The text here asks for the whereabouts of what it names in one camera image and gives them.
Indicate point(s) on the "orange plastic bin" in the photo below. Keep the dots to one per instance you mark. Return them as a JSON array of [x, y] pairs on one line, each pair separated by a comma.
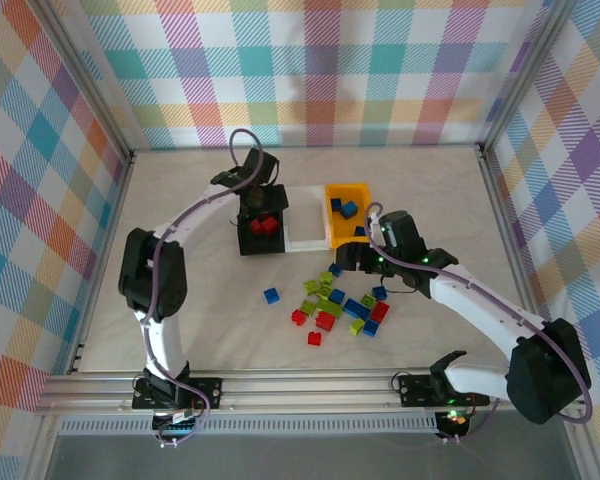
[[342, 235]]

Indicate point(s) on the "white plastic bin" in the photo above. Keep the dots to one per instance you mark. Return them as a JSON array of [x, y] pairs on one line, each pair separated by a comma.
[[305, 215]]

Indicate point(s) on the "black plastic bin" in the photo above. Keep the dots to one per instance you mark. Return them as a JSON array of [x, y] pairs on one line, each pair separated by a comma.
[[260, 245]]

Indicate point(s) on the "long lime green lego brick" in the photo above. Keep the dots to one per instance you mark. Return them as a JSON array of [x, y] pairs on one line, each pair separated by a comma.
[[328, 306]]

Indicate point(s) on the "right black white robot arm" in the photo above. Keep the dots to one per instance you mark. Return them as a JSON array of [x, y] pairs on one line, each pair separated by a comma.
[[480, 305]]

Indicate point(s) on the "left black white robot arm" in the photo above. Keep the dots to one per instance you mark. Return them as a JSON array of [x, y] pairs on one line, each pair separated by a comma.
[[195, 215]]

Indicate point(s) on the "long blue lego brick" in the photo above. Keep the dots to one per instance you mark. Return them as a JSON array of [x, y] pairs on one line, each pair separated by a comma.
[[356, 307]]

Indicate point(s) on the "controller board with lights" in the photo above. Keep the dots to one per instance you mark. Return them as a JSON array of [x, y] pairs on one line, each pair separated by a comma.
[[452, 417]]

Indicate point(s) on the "green terminal controller board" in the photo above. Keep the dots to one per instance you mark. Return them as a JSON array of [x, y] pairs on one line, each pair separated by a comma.
[[175, 429]]

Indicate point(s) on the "aluminium side rail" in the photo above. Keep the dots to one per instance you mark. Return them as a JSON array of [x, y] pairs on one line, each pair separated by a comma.
[[497, 200], [105, 250]]

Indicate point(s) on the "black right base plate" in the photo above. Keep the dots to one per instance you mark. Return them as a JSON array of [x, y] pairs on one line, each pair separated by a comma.
[[415, 390]]

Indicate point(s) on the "aluminium mounting rail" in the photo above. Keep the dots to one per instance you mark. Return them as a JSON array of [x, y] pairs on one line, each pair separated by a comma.
[[305, 392]]

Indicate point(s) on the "aluminium frame post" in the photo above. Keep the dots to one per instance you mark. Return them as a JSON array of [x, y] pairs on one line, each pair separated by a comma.
[[91, 85], [527, 70]]

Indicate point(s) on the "aluminium frame leg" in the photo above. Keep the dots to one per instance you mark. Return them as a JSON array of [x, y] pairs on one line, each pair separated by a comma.
[[42, 450], [582, 450]]

